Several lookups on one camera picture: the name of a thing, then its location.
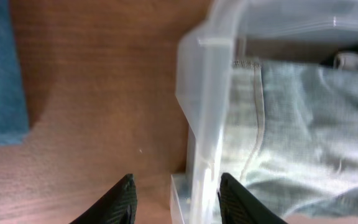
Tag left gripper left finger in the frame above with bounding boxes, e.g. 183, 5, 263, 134
70, 174, 137, 224

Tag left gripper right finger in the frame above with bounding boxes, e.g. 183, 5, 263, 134
218, 173, 287, 224

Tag light blue jeans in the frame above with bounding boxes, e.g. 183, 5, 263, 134
219, 58, 358, 217

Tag dark blue jeans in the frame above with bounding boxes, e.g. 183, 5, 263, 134
0, 0, 30, 146

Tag clear plastic storage bin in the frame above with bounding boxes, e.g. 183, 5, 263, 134
170, 0, 358, 223

